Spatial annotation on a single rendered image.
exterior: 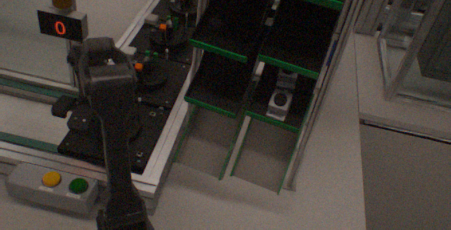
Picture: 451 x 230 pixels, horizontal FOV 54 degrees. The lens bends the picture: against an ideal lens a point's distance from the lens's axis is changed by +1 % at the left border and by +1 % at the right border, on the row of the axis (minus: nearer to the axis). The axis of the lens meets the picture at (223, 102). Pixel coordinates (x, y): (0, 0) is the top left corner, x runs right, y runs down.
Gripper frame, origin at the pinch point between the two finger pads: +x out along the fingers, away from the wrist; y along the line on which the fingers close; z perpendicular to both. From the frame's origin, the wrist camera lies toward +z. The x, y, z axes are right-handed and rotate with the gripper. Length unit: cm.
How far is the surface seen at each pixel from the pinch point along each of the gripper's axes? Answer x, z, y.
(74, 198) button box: 13.0, 11.8, -0.6
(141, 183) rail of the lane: 13.4, 2.3, 12.8
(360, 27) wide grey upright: 21, -121, 75
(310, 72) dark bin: -28, -5, 46
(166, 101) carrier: 12.2, -29.1, 9.4
